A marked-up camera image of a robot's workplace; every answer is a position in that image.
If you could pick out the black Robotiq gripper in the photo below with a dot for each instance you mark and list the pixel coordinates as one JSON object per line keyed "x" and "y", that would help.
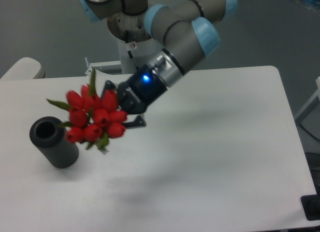
{"x": 135, "y": 94}

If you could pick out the red tulip bouquet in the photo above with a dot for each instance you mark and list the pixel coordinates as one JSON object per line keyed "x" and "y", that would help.
{"x": 92, "y": 119}

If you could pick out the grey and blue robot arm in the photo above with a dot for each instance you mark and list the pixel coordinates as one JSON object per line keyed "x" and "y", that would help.
{"x": 186, "y": 33}

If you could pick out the dark grey ribbed vase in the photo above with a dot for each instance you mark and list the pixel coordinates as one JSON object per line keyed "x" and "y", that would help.
{"x": 50, "y": 139}

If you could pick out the beige chair backrest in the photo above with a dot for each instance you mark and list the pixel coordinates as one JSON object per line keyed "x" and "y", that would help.
{"x": 24, "y": 69}

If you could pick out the black box at table corner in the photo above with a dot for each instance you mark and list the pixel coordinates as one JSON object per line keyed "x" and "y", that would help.
{"x": 311, "y": 207}

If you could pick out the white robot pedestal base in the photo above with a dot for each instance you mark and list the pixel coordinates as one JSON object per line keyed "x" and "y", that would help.
{"x": 135, "y": 45}

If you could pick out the white furniture frame right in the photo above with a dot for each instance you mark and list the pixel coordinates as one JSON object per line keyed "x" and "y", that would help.
{"x": 309, "y": 105}

